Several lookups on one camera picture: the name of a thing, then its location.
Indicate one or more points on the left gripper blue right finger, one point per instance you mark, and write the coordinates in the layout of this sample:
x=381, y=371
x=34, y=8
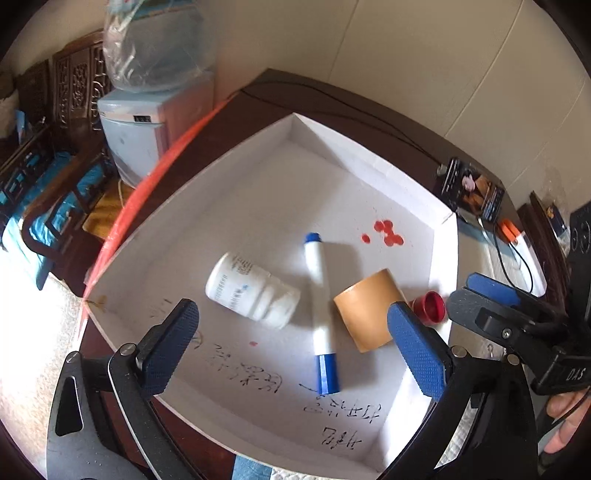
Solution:
x=440, y=377

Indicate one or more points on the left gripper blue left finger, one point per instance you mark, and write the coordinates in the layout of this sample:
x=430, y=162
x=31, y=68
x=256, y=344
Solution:
x=137, y=372

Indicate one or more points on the red bottle cap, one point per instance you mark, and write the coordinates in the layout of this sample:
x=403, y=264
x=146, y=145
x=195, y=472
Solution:
x=430, y=308

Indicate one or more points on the white blue marker pen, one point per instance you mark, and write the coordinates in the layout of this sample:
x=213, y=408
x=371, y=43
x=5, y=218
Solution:
x=323, y=332

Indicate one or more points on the person's right hand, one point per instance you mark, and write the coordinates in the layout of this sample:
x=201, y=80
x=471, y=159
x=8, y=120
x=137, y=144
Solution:
x=559, y=406

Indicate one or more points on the white rectangular box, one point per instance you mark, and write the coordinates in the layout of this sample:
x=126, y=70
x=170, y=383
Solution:
x=526, y=263

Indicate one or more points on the brown packing tape roll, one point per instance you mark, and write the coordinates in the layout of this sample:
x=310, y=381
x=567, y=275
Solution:
x=364, y=307

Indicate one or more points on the orange clip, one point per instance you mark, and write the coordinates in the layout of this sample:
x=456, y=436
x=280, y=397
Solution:
x=509, y=231

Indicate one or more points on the white pill bottle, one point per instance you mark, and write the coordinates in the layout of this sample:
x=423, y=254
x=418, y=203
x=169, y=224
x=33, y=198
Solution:
x=251, y=292

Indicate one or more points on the white cardboard tray box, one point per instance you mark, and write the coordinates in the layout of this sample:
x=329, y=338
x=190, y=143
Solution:
x=232, y=241

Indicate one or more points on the carved wooden chair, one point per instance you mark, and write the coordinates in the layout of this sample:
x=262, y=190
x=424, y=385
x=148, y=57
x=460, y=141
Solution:
x=53, y=181

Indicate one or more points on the water dispenser with bottle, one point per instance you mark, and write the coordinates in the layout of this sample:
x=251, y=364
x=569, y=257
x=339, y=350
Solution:
x=159, y=57

